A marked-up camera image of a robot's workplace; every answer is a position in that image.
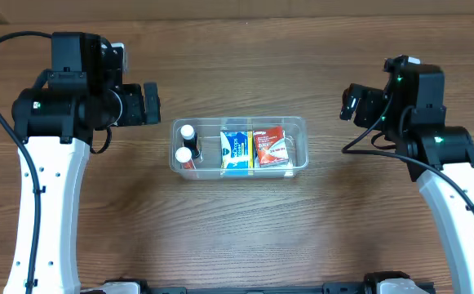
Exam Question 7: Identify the orange tube white cap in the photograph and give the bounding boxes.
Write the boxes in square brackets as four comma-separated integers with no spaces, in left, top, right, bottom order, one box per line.
[175,147,196,170]

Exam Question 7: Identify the red medicine box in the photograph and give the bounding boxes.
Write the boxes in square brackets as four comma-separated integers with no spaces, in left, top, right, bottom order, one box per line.
[253,126,289,167]

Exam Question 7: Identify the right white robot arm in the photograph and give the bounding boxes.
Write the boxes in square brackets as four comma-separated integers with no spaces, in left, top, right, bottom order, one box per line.
[339,56,474,293]

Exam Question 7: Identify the white medicine box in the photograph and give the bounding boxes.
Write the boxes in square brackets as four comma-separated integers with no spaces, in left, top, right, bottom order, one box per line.
[255,136,290,167]

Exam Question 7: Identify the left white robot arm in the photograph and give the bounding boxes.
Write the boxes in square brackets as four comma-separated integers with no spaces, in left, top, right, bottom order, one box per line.
[4,33,161,293]

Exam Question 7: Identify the clear plastic container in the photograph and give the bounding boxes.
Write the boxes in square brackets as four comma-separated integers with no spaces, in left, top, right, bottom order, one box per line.
[170,116,308,180]

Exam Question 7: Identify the blue VapoDrops box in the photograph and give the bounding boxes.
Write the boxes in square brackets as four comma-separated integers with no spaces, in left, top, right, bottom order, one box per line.
[220,131,254,177]

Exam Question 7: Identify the dark bottle white cap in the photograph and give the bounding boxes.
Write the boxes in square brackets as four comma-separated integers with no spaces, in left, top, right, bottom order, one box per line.
[180,124,201,158]

